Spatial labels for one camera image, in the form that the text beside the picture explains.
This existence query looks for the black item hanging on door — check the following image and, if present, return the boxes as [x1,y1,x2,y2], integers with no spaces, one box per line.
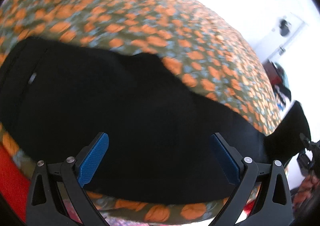
[279,19,293,36]

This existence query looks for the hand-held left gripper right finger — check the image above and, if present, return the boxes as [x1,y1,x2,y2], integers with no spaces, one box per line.
[209,132,293,226]

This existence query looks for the black pants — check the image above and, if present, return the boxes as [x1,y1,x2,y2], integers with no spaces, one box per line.
[0,36,312,204]

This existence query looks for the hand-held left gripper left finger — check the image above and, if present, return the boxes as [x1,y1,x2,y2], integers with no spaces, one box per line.
[26,132,110,226]

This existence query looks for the dark brown wooden cabinet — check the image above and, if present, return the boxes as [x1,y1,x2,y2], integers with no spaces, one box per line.
[262,62,278,84]

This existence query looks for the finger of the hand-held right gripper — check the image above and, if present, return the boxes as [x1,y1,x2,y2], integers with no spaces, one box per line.
[299,133,320,152]
[297,151,314,177]

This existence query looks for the orange floral green quilt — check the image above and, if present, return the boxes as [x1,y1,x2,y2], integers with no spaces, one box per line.
[0,0,283,223]

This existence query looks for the orange fleece garment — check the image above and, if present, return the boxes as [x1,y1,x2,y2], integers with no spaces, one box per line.
[0,144,320,224]

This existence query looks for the white door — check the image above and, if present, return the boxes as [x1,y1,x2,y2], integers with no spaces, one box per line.
[255,13,308,64]

